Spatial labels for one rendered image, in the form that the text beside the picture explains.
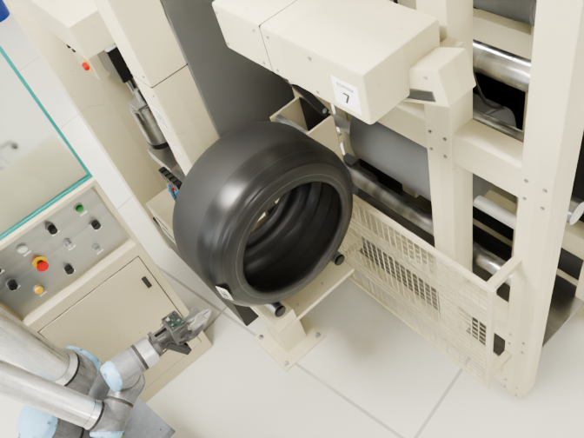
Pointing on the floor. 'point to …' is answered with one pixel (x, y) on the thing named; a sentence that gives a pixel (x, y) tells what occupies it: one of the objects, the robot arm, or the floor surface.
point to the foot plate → (294, 347)
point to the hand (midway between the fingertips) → (208, 314)
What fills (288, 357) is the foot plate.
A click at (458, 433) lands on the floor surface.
